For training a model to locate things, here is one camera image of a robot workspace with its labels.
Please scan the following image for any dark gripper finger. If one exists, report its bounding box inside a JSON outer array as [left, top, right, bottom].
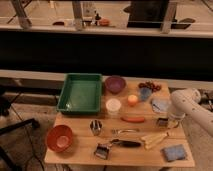
[[156, 118, 168, 127]]

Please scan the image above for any black office chair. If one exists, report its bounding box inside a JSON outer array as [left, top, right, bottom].
[[0, 86, 40, 171]]

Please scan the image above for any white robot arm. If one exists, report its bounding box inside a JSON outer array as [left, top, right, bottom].
[[166, 88, 213, 137]]

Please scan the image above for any red sausage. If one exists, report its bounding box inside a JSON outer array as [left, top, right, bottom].
[[120, 117, 145, 123]]

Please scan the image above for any blue eraser sponge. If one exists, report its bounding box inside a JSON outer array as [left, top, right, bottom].
[[162, 144, 187, 162]]

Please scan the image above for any red bowl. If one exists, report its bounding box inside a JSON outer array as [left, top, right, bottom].
[[45, 125, 73, 152]]

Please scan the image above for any silver fork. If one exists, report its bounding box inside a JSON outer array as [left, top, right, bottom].
[[111, 129, 140, 135]]

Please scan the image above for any blue cup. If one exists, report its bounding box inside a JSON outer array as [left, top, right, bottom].
[[140, 87, 152, 101]]

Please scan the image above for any white round container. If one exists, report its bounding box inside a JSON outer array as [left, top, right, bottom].
[[106, 98, 121, 115]]

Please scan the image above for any red grapes bunch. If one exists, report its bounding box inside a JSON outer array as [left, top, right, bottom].
[[138, 81, 162, 92]]

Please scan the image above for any purple bowl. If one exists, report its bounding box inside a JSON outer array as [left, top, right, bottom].
[[105, 76, 126, 94]]

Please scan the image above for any green plastic tray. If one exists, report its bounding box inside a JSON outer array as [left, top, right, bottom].
[[57, 73, 102, 115]]

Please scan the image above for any orange fruit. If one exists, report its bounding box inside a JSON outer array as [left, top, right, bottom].
[[127, 95, 138, 106]]

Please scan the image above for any metal cup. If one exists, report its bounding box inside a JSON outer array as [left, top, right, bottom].
[[90, 120, 102, 136]]

